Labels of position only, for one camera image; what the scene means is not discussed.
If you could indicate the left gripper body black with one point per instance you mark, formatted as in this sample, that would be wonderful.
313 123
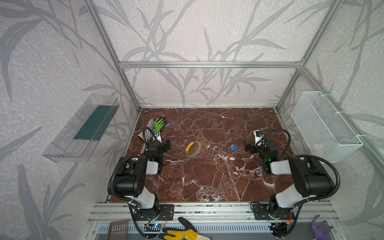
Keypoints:
163 145

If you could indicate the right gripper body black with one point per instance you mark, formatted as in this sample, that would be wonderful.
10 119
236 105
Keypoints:
251 146

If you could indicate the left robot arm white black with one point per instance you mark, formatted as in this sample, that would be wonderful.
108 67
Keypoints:
127 181

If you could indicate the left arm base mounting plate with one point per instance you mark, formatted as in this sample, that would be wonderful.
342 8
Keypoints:
163 212

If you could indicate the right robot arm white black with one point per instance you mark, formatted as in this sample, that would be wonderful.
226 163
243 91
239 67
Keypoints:
314 178

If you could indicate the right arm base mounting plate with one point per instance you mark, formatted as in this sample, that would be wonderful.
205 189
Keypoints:
261 211

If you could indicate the key with blue tag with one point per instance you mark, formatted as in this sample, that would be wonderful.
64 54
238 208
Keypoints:
233 148

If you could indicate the metal garden trowel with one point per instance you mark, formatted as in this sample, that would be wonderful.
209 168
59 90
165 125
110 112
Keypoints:
146 135

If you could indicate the green black work glove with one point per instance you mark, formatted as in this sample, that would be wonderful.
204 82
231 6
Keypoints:
160 123

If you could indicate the pink object in basket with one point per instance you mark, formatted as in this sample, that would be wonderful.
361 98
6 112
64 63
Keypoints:
318 150

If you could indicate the yellow black work glove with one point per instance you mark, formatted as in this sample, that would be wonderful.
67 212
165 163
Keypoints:
188 233

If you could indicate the brown slotted vent plate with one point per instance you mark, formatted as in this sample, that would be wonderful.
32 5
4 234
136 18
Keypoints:
118 230

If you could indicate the purple plastic hand toy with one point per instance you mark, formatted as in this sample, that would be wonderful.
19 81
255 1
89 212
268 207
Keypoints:
319 233

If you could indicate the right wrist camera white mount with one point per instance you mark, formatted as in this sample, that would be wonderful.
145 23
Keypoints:
258 137

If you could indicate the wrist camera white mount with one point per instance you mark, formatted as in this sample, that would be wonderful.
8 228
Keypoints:
258 137
157 136

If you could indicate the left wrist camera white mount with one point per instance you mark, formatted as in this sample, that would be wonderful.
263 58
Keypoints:
157 136

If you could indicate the white wire mesh basket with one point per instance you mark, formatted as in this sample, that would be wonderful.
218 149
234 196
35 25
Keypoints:
320 123

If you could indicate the clear plastic wall bin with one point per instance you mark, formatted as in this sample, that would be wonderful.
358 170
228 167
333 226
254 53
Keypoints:
79 138

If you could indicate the aluminium front rail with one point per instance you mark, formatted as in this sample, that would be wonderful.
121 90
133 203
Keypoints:
209 212

